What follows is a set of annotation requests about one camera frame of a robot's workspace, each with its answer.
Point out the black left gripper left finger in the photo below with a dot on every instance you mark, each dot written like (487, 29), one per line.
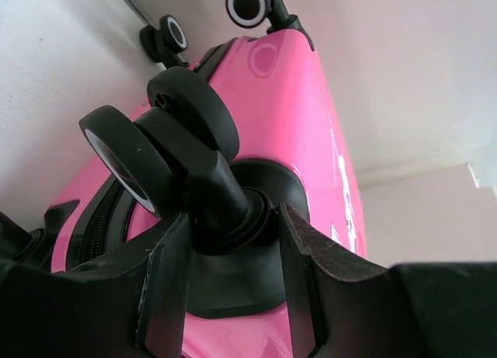
(129, 302)

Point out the pink suitcase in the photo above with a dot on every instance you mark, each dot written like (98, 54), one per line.
(226, 139)

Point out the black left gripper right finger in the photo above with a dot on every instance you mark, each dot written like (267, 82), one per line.
(342, 305)

